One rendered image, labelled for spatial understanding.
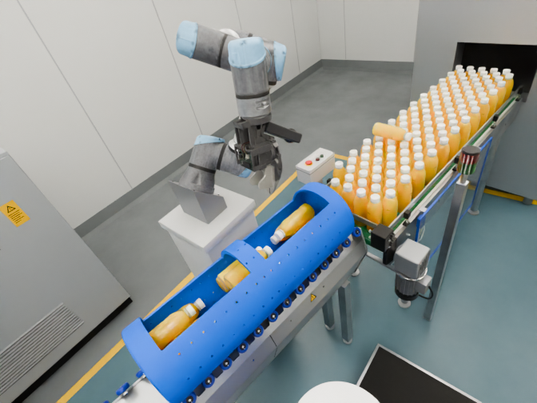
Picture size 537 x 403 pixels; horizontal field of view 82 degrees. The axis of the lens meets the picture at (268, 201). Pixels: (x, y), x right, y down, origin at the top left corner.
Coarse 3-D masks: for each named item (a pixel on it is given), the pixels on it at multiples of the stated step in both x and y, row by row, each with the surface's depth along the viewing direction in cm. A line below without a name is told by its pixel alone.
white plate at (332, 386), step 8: (320, 384) 89; (328, 384) 88; (336, 384) 88; (344, 384) 88; (312, 392) 88; (320, 392) 87; (328, 392) 87; (336, 392) 86; (344, 392) 86; (352, 392) 86; (360, 392) 85; (304, 400) 86; (312, 400) 86; (320, 400) 86; (328, 400) 85; (336, 400) 85; (344, 400) 85; (352, 400) 84; (360, 400) 84; (368, 400) 84; (376, 400) 83
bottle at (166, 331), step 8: (176, 312) 104; (184, 312) 105; (168, 320) 102; (176, 320) 102; (184, 320) 103; (160, 328) 100; (168, 328) 101; (176, 328) 101; (184, 328) 103; (152, 336) 99; (160, 336) 99; (168, 336) 100; (176, 336) 102; (160, 344) 99
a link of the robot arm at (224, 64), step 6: (228, 36) 70; (228, 42) 70; (222, 54) 70; (228, 54) 70; (270, 54) 75; (222, 60) 71; (228, 60) 71; (270, 60) 74; (222, 66) 73; (228, 66) 72; (270, 66) 75
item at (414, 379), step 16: (384, 352) 175; (368, 368) 170; (384, 368) 169; (400, 368) 167; (416, 368) 166; (368, 384) 164; (384, 384) 163; (400, 384) 162; (416, 384) 160; (432, 384) 159; (448, 384) 158; (384, 400) 158; (400, 400) 156; (416, 400) 155; (432, 400) 154; (448, 400) 153; (464, 400) 151
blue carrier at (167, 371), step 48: (240, 240) 112; (288, 240) 109; (336, 240) 119; (192, 288) 115; (240, 288) 98; (288, 288) 108; (144, 336) 89; (192, 336) 90; (240, 336) 99; (192, 384) 91
